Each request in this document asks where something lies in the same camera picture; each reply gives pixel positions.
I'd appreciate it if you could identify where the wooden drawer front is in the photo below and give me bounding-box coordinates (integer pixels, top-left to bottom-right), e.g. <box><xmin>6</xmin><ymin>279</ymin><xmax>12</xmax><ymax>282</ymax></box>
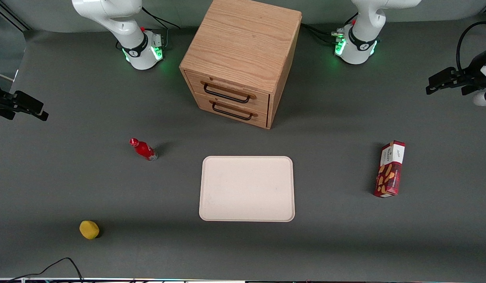
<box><xmin>193</xmin><ymin>92</ymin><xmax>269</xmax><ymax>129</ymax></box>
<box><xmin>184</xmin><ymin>71</ymin><xmax>271</xmax><ymax>115</ymax></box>

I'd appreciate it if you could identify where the yellow lemon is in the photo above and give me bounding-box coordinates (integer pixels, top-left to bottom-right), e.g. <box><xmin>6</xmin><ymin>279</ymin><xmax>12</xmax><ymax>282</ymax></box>
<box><xmin>79</xmin><ymin>220</ymin><xmax>100</xmax><ymax>240</ymax></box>

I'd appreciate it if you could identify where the red plastic bottle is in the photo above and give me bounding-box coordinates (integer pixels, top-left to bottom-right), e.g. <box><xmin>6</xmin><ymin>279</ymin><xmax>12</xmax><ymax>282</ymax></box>
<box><xmin>129</xmin><ymin>138</ymin><xmax>158</xmax><ymax>162</ymax></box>

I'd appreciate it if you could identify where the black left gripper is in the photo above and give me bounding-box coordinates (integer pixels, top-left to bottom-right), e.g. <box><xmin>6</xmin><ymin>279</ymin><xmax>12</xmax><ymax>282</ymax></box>
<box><xmin>425</xmin><ymin>47</ymin><xmax>486</xmax><ymax>96</ymax></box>

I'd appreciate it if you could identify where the black right arm base cable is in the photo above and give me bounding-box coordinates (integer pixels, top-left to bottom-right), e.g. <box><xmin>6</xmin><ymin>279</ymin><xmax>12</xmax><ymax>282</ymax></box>
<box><xmin>141</xmin><ymin>6</ymin><xmax>181</xmax><ymax>30</ymax></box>

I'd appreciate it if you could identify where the black metal frame bar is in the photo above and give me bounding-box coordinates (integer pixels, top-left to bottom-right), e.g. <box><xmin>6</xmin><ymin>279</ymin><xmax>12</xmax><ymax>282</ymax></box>
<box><xmin>0</xmin><ymin>0</ymin><xmax>32</xmax><ymax>32</ymax></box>

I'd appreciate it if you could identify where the red cookie box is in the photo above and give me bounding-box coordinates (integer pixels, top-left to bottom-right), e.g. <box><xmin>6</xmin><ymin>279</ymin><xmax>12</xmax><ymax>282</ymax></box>
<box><xmin>373</xmin><ymin>140</ymin><xmax>406</xmax><ymax>198</ymax></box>

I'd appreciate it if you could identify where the black left arm base cable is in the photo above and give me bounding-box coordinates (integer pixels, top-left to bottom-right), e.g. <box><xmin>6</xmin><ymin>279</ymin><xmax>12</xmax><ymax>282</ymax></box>
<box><xmin>301</xmin><ymin>13</ymin><xmax>358</xmax><ymax>44</ymax></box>

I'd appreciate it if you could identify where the black floor cable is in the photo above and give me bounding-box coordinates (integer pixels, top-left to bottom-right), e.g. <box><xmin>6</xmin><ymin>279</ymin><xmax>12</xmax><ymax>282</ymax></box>
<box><xmin>6</xmin><ymin>257</ymin><xmax>84</xmax><ymax>282</ymax></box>

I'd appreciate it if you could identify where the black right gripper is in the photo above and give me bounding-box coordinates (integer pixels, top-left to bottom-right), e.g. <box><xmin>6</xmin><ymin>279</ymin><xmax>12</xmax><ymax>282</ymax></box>
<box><xmin>0</xmin><ymin>77</ymin><xmax>49</xmax><ymax>121</ymax></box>

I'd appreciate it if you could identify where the cream rectangular tray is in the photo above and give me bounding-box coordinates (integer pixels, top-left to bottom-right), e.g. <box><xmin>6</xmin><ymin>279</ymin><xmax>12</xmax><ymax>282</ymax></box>
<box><xmin>198</xmin><ymin>156</ymin><xmax>296</xmax><ymax>222</ymax></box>

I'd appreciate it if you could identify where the black metal drawer handle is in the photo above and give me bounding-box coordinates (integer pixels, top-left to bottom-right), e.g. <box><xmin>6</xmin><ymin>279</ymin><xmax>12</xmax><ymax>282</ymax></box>
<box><xmin>200</xmin><ymin>81</ymin><xmax>257</xmax><ymax>104</ymax></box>
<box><xmin>208</xmin><ymin>99</ymin><xmax>258</xmax><ymax>121</ymax></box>

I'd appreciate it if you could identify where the black arm base cable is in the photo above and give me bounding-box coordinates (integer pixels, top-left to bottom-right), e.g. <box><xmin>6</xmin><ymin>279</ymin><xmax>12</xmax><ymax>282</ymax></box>
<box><xmin>301</xmin><ymin>13</ymin><xmax>358</xmax><ymax>44</ymax></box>
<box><xmin>141</xmin><ymin>6</ymin><xmax>181</xmax><ymax>30</ymax></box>

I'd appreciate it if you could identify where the oak wooden drawer cabinet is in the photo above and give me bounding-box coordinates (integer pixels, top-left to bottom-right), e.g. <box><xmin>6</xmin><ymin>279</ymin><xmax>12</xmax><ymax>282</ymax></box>
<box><xmin>179</xmin><ymin>0</ymin><xmax>303</xmax><ymax>130</ymax></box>

